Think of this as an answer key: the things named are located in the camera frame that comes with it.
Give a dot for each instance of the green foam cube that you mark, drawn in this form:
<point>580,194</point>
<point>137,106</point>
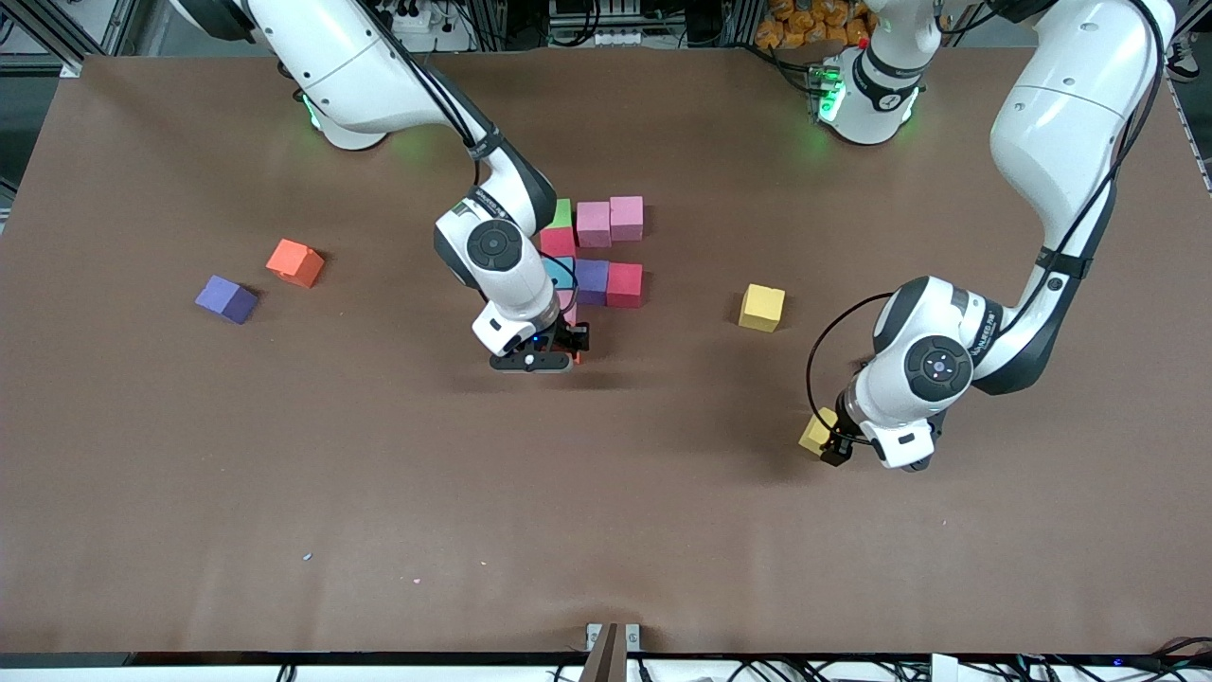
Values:
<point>563,213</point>

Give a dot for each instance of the red foam cube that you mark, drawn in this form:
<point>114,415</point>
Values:
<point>557,242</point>
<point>625,284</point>

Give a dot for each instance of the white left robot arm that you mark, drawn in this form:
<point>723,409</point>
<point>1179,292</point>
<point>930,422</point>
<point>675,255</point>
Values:
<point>937,367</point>

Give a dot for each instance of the brown table cover sheet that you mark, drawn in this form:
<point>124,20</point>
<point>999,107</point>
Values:
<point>606,530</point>

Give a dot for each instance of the yellow foam cube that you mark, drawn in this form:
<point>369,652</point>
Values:
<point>762,308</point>
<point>814,431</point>

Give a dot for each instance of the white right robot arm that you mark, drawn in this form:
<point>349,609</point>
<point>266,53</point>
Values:
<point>494,246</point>

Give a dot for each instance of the white power strip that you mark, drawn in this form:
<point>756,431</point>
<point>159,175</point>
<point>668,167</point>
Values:
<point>620,38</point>
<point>426,19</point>

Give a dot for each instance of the blue foam cube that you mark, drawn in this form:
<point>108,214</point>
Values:
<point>554,270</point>

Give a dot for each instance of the notched pink foam cube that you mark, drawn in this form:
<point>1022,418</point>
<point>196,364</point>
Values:
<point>627,218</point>

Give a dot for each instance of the pile of orange objects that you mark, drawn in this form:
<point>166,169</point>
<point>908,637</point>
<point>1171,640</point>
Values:
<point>805,24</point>

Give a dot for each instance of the black white sneaker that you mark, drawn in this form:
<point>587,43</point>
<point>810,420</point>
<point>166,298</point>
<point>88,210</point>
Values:
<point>1184,62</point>

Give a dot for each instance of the purple foam cube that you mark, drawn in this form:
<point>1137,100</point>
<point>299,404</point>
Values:
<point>592,281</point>
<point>225,299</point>

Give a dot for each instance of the aluminium frame profile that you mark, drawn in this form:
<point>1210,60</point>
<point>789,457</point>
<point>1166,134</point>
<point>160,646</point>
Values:
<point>1198,11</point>
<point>68,66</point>

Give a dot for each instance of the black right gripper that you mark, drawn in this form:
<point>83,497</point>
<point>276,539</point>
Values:
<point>571,335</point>

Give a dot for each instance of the metal table edge bracket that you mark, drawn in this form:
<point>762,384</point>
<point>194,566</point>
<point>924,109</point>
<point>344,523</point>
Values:
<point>606,654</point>

